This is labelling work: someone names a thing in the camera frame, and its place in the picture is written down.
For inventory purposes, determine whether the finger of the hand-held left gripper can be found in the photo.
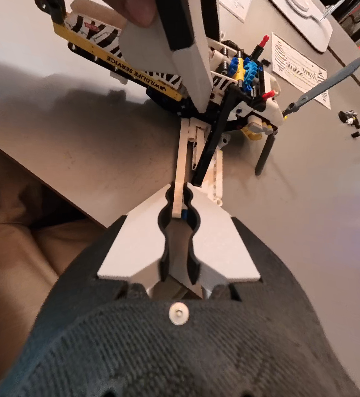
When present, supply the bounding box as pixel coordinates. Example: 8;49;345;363
154;0;214;113
188;0;222;42

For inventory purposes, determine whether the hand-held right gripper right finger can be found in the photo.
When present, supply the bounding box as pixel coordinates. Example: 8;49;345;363
183;182;261;284

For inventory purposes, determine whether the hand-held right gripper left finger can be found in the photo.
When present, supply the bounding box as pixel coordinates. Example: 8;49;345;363
97;183;176;284

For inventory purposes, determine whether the zebra striped lego helicopter model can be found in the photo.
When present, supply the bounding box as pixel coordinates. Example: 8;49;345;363
34;0;360;208

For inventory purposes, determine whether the person's left hand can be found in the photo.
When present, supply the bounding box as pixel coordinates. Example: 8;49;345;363
117;0;156;28

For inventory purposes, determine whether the silver monitor stand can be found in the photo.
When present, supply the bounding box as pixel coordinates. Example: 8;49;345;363
270;0;335;53

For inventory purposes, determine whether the zebra print sticker sheet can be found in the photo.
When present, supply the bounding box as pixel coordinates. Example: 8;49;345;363
271;31;331;110

